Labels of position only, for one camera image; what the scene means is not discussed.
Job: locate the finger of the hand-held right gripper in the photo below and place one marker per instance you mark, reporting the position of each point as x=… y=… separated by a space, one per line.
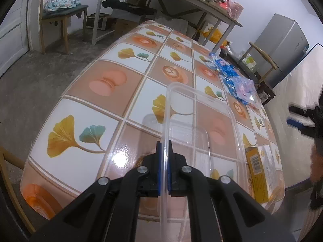
x=300 y=124
x=300 y=110

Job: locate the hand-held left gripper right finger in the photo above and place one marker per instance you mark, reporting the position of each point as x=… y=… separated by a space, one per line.
x=171 y=171

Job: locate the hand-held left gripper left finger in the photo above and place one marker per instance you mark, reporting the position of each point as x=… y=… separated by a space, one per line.
x=159 y=171

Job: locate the clear plastic clamshell container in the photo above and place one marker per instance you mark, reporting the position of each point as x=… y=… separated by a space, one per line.
x=214 y=121

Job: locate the yellow cardboard box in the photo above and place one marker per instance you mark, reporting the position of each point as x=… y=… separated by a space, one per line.
x=257 y=176

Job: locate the clear blue-print plastic bag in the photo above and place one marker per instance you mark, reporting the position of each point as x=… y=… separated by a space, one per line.
x=234 y=80

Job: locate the person's right hand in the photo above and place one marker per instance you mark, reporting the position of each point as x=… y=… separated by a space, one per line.
x=316 y=161

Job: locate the white mattress with blue trim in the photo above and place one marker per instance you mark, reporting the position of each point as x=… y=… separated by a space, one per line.
x=302 y=80

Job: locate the grey refrigerator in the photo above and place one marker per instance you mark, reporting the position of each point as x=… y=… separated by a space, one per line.
x=282 y=45

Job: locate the white and green carton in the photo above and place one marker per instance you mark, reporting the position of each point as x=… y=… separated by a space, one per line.
x=249 y=61

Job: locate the wooden chair with black seat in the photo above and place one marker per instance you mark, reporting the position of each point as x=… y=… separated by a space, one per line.
x=260 y=49

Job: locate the table with patterned tablecloth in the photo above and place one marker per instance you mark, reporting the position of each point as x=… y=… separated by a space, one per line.
x=101 y=80

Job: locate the yellow plastic bag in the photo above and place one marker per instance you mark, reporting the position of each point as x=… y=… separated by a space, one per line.
x=214 y=35

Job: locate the pink plastic bags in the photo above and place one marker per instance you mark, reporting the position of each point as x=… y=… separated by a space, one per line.
x=233 y=8

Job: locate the white plastic bag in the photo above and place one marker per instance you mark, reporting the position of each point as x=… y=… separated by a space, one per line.
x=176 y=24

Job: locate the wooden armchair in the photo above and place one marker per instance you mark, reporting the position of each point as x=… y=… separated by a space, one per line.
x=10 y=166

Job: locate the dark wooden crate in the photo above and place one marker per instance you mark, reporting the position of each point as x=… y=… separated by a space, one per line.
x=99 y=21

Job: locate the long grey side table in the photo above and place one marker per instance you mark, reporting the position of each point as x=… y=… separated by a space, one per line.
x=176 y=0

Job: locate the black cloth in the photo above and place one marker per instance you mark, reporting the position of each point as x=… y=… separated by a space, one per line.
x=118 y=3

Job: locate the wooden chair with dark seat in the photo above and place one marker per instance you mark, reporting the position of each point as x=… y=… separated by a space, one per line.
x=65 y=11

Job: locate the white door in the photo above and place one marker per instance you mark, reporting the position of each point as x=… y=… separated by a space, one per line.
x=12 y=30

